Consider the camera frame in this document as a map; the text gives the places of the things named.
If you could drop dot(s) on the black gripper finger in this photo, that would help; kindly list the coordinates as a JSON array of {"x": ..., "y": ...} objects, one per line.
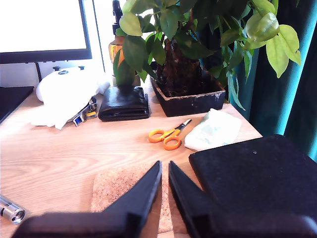
[
  {"x": 146, "y": 198},
  {"x": 188, "y": 203}
]

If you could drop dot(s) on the metallic laser pointer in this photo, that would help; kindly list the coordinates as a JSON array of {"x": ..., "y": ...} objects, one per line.
[{"x": 12, "y": 210}]

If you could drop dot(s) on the cork coaster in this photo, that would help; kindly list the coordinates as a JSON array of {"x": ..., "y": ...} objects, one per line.
[{"x": 111, "y": 188}]

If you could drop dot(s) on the black flat pad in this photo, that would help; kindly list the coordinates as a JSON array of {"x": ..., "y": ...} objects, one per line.
[{"x": 247, "y": 173}]

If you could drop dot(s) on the white tissue pack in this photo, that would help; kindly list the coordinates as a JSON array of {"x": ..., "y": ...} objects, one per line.
[{"x": 213, "y": 131}]

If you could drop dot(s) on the black leather wallet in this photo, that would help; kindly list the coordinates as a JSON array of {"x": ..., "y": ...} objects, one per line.
[{"x": 123, "y": 104}]

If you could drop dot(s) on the black plant pot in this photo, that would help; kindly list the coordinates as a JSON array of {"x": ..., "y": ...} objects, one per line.
[{"x": 193, "y": 106}]

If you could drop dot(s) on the key bunch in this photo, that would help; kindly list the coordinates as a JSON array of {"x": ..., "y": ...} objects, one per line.
[{"x": 88, "y": 112}]

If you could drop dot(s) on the white plastic bag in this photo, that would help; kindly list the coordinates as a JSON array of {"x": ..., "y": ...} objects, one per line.
[{"x": 49, "y": 114}]

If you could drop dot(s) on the teal curtain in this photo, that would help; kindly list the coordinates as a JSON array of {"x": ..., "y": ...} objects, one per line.
[{"x": 272, "y": 99}]

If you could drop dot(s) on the white game controller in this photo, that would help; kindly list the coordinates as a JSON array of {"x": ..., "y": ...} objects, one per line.
[{"x": 64, "y": 84}]

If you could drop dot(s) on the amber pump bottle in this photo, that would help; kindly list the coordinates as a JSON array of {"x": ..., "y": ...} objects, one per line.
[{"x": 116, "y": 49}]

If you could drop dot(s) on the green leafy plant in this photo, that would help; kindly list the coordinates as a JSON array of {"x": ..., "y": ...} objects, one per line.
[{"x": 173, "y": 19}]

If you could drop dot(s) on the large black Huawei monitor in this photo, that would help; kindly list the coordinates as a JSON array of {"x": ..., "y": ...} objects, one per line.
[{"x": 37, "y": 24}]

